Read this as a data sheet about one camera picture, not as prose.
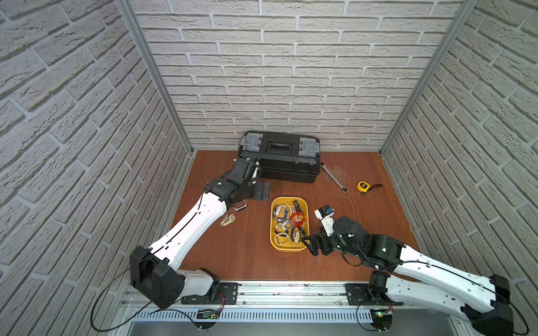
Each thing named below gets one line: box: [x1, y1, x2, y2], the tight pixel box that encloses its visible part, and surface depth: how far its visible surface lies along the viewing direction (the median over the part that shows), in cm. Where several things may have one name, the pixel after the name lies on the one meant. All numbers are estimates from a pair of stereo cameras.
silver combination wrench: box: [319, 161, 349, 194], surface depth 108 cm
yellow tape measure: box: [356, 180, 372, 194], surface depth 105 cm
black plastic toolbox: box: [237, 130, 321, 184], surface depth 99 cm
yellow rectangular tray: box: [269, 196, 310, 253], surface depth 90 cm
